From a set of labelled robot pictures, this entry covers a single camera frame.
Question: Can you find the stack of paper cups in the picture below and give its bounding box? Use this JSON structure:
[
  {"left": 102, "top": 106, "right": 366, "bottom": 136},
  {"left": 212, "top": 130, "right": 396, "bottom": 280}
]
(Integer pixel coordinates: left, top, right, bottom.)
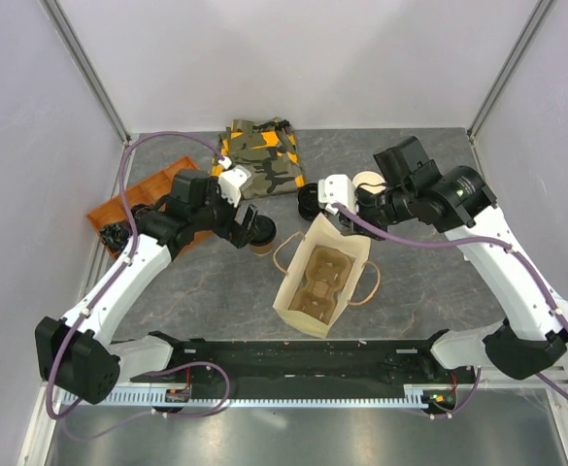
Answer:
[{"left": 352, "top": 171, "right": 385, "bottom": 194}]

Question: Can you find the brown paper bag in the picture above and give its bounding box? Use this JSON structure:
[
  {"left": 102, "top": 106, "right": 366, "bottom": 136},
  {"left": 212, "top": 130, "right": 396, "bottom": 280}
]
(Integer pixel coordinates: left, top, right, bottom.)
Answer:
[{"left": 272, "top": 214, "right": 382, "bottom": 339}]

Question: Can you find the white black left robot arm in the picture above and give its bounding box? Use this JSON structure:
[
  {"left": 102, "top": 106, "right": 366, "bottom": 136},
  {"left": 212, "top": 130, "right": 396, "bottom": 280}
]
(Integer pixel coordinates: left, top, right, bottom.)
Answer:
[{"left": 35, "top": 165, "right": 257, "bottom": 404}]

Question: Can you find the stack of black lids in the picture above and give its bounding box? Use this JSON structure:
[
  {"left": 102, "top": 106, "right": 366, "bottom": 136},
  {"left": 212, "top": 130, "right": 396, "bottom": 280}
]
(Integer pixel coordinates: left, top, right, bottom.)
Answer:
[{"left": 297, "top": 183, "right": 322, "bottom": 222}]

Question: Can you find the camouflage folded cloth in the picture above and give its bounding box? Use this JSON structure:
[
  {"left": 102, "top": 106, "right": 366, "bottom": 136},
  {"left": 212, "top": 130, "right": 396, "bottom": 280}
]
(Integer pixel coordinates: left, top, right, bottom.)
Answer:
[{"left": 217, "top": 117, "right": 306, "bottom": 200}]

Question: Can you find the single brown paper cup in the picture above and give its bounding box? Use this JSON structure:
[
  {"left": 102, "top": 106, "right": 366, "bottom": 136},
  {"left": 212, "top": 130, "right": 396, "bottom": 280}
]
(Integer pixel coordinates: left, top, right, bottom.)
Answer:
[{"left": 250, "top": 241, "right": 275, "bottom": 256}]

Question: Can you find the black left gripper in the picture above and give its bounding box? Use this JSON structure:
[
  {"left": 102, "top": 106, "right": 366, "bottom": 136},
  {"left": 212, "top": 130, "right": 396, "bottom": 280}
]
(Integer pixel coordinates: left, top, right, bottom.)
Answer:
[{"left": 191, "top": 178, "right": 258, "bottom": 249}]

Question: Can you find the grey slotted cable duct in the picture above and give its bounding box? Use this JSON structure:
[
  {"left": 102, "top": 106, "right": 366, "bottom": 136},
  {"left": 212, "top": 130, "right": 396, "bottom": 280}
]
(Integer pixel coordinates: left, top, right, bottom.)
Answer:
[{"left": 59, "top": 383, "right": 459, "bottom": 408}]

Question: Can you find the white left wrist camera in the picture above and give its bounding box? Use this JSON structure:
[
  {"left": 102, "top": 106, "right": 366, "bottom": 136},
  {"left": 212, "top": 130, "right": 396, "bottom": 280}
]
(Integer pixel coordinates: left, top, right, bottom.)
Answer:
[{"left": 218, "top": 156, "right": 251, "bottom": 207}]

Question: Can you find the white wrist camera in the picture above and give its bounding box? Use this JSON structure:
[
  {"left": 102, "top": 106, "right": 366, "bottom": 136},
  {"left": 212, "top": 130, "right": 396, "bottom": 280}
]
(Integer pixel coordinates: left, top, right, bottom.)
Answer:
[
  {"left": 218, "top": 156, "right": 251, "bottom": 207},
  {"left": 317, "top": 174, "right": 356, "bottom": 215}
]

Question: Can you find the dark patterned rolled sock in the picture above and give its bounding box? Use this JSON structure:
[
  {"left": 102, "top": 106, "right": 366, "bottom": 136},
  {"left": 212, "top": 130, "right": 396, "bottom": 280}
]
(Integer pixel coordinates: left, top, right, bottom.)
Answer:
[{"left": 99, "top": 221, "right": 131, "bottom": 252}]

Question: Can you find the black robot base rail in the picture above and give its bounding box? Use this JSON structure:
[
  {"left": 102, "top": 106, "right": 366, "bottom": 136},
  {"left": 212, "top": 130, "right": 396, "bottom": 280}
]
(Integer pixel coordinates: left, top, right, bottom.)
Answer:
[{"left": 152, "top": 331, "right": 475, "bottom": 399}]

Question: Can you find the cardboard cup carrier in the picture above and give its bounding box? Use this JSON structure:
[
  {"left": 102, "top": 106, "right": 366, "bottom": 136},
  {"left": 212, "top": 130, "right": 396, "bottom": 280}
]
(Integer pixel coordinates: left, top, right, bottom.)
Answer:
[{"left": 289, "top": 246, "right": 352, "bottom": 324}]

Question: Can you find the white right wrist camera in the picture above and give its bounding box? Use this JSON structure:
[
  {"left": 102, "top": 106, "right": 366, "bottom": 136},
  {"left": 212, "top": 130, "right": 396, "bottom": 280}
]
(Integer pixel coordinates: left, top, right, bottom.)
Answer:
[{"left": 317, "top": 174, "right": 356, "bottom": 215}]

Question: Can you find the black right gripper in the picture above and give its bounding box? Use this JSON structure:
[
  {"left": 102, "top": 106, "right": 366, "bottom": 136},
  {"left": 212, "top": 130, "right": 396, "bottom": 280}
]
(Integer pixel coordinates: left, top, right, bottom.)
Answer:
[{"left": 339, "top": 183, "right": 416, "bottom": 242}]

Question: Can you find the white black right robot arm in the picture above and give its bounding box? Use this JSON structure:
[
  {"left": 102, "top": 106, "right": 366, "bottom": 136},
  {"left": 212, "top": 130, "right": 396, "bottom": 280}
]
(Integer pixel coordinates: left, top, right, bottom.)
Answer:
[{"left": 340, "top": 136, "right": 568, "bottom": 383}]

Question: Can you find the black plastic cup lid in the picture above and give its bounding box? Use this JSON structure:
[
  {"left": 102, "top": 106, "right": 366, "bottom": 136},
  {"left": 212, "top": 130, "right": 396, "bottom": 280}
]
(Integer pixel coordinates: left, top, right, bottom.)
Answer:
[{"left": 250, "top": 215, "right": 277, "bottom": 247}]

